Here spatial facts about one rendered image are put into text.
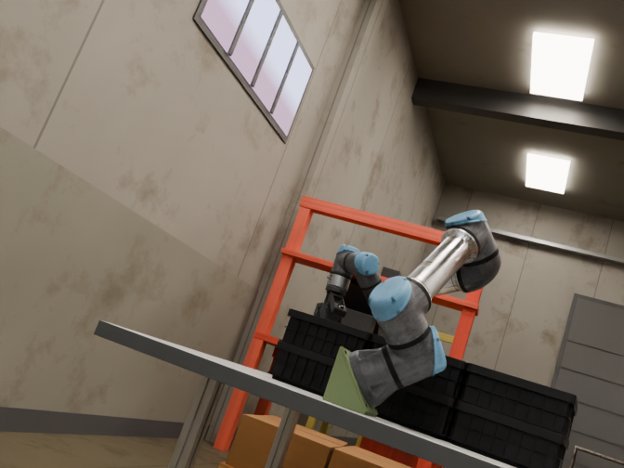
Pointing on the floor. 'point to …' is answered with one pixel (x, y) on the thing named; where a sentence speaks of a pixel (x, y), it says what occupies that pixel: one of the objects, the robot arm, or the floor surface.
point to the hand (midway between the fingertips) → (318, 344)
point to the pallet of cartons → (250, 427)
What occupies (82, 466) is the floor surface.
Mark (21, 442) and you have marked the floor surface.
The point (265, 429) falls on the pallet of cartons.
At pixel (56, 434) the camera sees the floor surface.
